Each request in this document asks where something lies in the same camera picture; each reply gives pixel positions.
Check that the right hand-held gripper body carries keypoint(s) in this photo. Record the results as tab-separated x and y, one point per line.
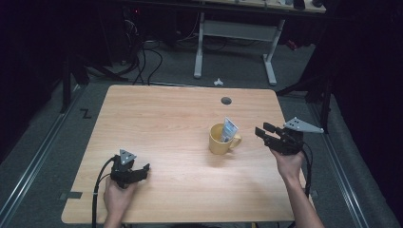
290	142

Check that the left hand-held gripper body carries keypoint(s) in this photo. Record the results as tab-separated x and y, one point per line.
122	172

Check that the white and blue tube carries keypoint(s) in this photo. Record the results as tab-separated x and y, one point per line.
228	128

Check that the yellow mug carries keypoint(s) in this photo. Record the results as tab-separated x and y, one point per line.
218	142

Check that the person's right hand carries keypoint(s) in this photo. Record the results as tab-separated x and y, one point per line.
290	164

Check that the person's left hand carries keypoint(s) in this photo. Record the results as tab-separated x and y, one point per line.
116	198

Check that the black metal stand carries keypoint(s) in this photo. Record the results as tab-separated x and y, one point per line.
325	104
66	85

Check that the grey tape strip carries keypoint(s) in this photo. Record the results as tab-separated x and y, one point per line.
72	195
315	194

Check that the small white floor scrap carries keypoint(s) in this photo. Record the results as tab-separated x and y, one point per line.
218	82

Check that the white-framed desk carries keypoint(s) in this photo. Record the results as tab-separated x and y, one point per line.
236	30

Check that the dark computer tower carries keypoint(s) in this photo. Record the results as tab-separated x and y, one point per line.
131	28

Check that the metal floor rail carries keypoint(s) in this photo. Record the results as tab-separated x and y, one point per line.
34	161
339	171

